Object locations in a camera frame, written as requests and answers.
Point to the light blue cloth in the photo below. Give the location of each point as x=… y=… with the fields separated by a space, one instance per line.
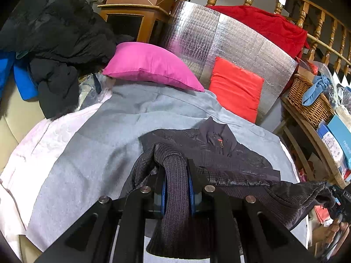
x=318 y=87

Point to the black puffer jacket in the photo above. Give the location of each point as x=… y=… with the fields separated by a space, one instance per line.
x=54 y=33

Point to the silver foil insulation mat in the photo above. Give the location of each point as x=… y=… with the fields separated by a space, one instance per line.
x=219 y=33

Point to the red bags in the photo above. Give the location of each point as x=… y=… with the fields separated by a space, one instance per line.
x=322 y=215

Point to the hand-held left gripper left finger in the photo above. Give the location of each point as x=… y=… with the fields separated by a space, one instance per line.
x=163 y=197

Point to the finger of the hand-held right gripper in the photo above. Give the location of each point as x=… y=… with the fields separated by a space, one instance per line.
x=336 y=205

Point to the teal cardboard box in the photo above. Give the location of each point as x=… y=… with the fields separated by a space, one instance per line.
x=340 y=134

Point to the pale pink bedsheet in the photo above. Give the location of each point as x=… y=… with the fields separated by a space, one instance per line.
x=33 y=148

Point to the wooden railing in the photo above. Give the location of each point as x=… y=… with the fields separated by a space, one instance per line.
x=318 y=33

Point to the pink pillow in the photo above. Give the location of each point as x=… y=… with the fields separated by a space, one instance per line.
x=148 y=65

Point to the person's right hand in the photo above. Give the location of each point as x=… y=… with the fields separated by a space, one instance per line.
x=331 y=235

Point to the dark quilted jacket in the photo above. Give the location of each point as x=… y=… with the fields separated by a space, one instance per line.
x=233 y=156

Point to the blue garment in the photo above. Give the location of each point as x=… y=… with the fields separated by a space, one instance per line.
x=24 y=82

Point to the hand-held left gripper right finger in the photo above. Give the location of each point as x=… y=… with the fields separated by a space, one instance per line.
x=192 y=197

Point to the white printed box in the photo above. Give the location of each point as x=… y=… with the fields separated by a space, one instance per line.
x=330 y=145

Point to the clear plastic bag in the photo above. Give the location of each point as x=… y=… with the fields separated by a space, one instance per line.
x=90 y=93

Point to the red quilted cloth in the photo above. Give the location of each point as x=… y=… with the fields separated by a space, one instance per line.
x=260 y=24

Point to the red cushion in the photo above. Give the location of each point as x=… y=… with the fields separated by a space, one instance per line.
x=235 y=87

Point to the wooden table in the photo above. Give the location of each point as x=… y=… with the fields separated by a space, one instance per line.
x=309 y=134

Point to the wicker basket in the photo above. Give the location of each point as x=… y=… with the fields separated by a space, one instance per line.
x=309 y=106

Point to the grey blanket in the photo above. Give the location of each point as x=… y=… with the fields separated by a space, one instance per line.
x=96 y=148

